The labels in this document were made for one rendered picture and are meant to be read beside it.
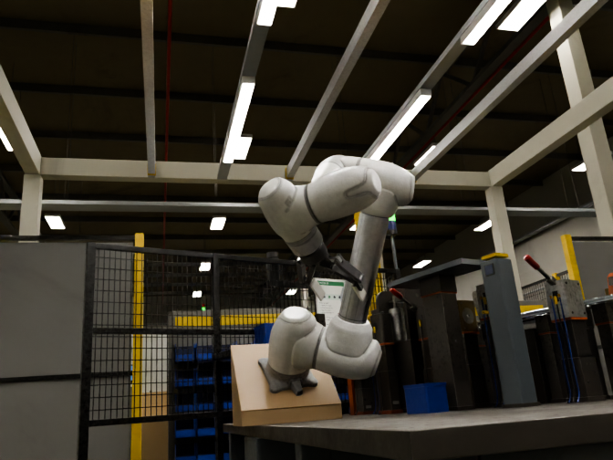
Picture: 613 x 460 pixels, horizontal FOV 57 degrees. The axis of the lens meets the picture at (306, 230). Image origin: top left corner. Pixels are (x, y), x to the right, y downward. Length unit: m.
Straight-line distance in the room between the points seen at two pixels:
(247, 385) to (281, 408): 0.16
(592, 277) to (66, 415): 4.17
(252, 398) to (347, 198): 0.97
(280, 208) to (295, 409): 0.91
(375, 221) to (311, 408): 0.69
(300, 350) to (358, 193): 0.82
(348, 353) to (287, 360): 0.22
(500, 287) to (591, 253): 3.65
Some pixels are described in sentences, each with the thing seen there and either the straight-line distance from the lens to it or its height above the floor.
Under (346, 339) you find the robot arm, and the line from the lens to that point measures 1.96.
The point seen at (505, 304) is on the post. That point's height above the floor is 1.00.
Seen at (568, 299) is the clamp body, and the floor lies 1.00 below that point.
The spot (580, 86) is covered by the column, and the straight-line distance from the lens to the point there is 10.91.
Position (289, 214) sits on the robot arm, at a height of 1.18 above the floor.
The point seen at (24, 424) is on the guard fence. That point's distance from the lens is 4.06.
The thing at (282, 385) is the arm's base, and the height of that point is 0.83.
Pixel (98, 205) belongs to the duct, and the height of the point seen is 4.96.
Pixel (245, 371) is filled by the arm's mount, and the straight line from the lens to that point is 2.18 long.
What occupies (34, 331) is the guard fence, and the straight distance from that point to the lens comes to 4.10.
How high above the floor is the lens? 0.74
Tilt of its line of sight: 18 degrees up
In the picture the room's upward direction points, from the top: 4 degrees counter-clockwise
